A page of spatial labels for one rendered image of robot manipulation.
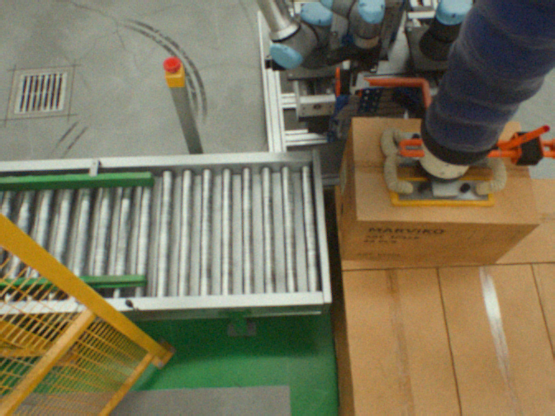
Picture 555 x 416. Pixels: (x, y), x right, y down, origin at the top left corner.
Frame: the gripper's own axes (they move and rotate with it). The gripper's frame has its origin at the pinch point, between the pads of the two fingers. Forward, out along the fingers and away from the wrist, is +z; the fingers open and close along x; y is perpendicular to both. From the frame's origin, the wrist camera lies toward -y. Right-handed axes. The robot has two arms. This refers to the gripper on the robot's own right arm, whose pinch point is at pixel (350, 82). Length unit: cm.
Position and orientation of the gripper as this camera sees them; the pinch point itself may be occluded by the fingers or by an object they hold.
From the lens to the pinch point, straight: 181.2
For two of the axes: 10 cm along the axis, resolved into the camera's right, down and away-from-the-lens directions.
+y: 10.0, 0.0, -0.1
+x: 0.0, -9.1, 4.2
